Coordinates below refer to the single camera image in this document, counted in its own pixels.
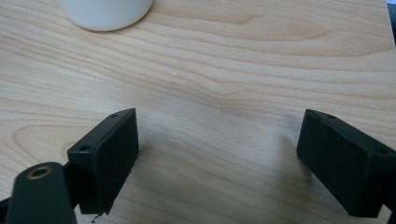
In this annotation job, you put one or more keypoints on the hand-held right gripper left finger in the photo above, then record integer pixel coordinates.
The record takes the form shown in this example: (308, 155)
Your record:
(107, 161)

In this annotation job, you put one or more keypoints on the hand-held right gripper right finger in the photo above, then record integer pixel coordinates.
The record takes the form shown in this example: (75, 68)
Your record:
(342, 158)

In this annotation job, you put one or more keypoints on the white cup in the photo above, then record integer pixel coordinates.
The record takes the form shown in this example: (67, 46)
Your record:
(104, 12)

